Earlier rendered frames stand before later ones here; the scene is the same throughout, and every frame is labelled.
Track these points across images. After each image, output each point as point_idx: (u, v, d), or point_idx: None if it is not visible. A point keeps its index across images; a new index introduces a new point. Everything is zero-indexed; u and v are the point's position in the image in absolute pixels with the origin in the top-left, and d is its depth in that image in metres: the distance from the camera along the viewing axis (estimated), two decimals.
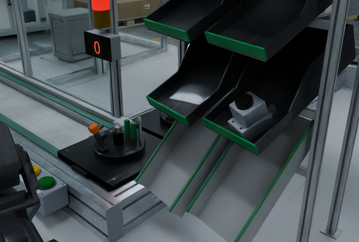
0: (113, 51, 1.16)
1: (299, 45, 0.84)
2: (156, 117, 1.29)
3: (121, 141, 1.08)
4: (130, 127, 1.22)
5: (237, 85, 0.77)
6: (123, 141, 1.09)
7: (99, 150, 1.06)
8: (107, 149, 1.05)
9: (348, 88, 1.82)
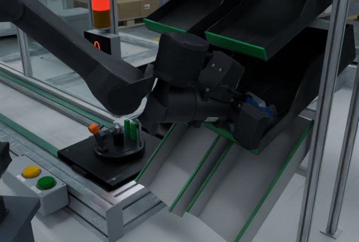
0: (113, 51, 1.16)
1: (299, 45, 0.84)
2: None
3: (121, 141, 1.08)
4: (130, 127, 1.22)
5: (237, 85, 0.77)
6: (123, 141, 1.09)
7: (99, 150, 1.06)
8: (107, 149, 1.05)
9: (348, 88, 1.82)
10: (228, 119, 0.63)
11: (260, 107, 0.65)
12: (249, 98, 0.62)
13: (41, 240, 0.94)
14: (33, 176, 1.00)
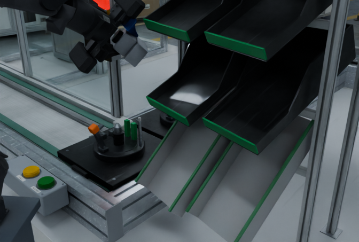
0: None
1: (299, 45, 0.84)
2: (156, 117, 1.29)
3: (121, 141, 1.08)
4: (130, 127, 1.22)
5: (237, 85, 0.77)
6: (123, 141, 1.09)
7: (99, 150, 1.06)
8: (107, 149, 1.05)
9: (348, 88, 1.82)
10: (116, 24, 0.79)
11: None
12: None
13: (41, 240, 0.94)
14: (33, 176, 1.00)
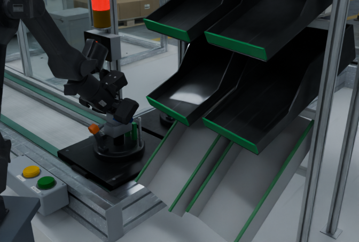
0: (113, 51, 1.16)
1: (299, 45, 0.84)
2: (156, 117, 1.29)
3: (121, 141, 1.08)
4: None
5: (237, 85, 0.77)
6: (123, 141, 1.09)
7: (99, 150, 1.06)
8: (107, 149, 1.05)
9: (348, 88, 1.82)
10: (110, 109, 1.01)
11: None
12: None
13: (41, 240, 0.94)
14: (33, 176, 1.00)
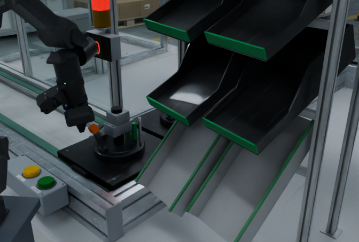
0: (113, 51, 1.16)
1: (299, 45, 0.84)
2: (156, 117, 1.29)
3: (121, 141, 1.08)
4: None
5: (237, 85, 0.77)
6: (123, 141, 1.09)
7: (99, 150, 1.06)
8: (107, 149, 1.05)
9: (348, 88, 1.82)
10: None
11: None
12: (63, 107, 0.97)
13: (41, 240, 0.94)
14: (33, 176, 1.00)
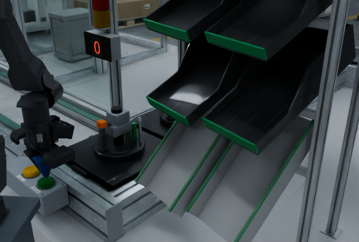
0: (113, 51, 1.16)
1: (299, 45, 0.84)
2: (156, 117, 1.29)
3: (121, 141, 1.08)
4: None
5: (237, 85, 0.77)
6: (123, 141, 1.09)
7: (99, 150, 1.06)
8: (107, 149, 1.05)
9: (348, 88, 1.82)
10: None
11: None
12: None
13: (41, 240, 0.94)
14: (33, 176, 1.00)
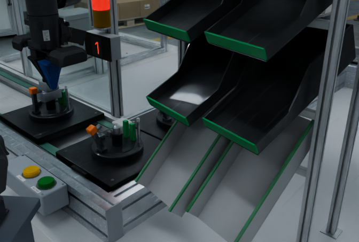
0: (113, 51, 1.16)
1: (299, 45, 0.84)
2: (89, 148, 1.11)
3: (52, 106, 1.29)
4: None
5: (237, 85, 0.77)
6: (54, 107, 1.30)
7: (32, 112, 1.27)
8: (39, 111, 1.26)
9: (348, 88, 1.82)
10: None
11: (57, 74, 0.83)
12: None
13: (41, 240, 0.94)
14: (33, 176, 1.00)
